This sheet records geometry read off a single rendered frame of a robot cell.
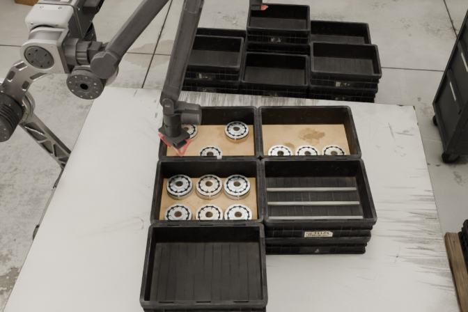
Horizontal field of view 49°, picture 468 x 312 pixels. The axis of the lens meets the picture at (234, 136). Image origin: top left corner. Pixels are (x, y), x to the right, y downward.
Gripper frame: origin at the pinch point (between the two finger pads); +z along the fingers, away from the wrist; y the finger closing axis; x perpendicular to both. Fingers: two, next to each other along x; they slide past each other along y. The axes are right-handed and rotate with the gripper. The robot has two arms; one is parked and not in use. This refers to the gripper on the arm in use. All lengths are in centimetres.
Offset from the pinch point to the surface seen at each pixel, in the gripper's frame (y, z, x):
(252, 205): -25.2, 23.5, -13.7
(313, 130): -16, 24, -62
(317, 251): -52, 34, -21
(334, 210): -49, 24, -34
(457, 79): -32, 59, -183
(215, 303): -47, 13, 26
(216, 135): 11.4, 23.7, -30.0
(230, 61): 75, 59, -101
